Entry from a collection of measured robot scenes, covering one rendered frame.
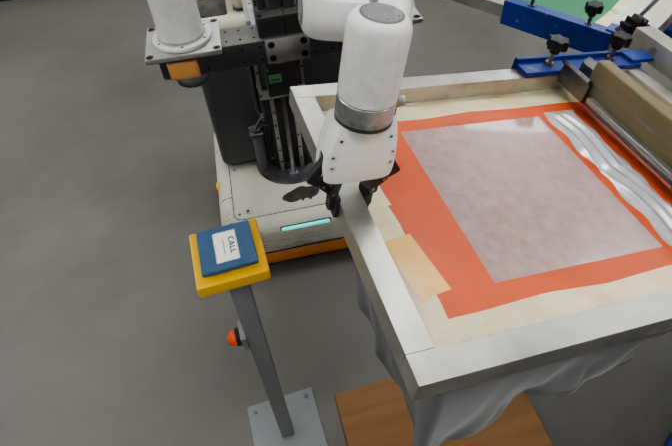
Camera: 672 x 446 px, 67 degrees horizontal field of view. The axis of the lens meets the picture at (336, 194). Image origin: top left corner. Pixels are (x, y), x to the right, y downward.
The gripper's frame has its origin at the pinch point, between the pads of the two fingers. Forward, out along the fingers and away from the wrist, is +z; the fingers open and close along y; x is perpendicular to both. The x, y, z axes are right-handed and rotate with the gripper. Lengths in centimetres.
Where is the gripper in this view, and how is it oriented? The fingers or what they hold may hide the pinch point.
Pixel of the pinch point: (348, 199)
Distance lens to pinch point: 75.0
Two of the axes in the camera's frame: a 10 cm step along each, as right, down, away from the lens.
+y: -9.5, 1.4, -2.8
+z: -1.1, 7.1, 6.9
